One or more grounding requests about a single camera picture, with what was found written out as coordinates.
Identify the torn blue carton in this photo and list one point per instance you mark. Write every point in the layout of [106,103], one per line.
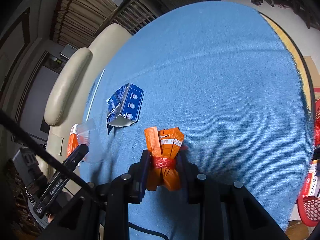
[131,102]

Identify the orange packet bundle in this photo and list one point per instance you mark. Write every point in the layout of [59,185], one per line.
[165,177]

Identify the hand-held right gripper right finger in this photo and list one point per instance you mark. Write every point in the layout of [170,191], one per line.
[186,180]

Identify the beige curtain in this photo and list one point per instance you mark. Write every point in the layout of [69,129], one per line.
[80,12]

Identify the cream leather sofa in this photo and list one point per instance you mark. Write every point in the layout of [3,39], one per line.
[65,92]

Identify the thin white stick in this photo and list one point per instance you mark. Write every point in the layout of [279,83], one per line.
[100,81]

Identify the pair of dark shoes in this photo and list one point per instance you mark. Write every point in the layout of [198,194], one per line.
[256,0]

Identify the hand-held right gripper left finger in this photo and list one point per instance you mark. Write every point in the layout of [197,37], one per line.
[143,170]

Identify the wooden baby crib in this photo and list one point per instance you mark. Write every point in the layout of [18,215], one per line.
[135,15]

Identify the red and white box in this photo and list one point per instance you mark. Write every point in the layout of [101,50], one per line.
[311,180]

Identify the white standing air conditioner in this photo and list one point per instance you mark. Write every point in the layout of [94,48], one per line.
[68,51]

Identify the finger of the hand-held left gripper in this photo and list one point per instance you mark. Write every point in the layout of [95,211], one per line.
[78,153]

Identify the clear plastic wrapper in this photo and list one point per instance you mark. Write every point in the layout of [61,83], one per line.
[86,132]

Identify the round blue-covered table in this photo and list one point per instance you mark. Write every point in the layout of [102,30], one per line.
[212,80]

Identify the orange and white box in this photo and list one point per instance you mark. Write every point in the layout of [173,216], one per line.
[72,142]

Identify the red plastic mesh basket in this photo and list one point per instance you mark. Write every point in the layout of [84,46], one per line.
[310,210]

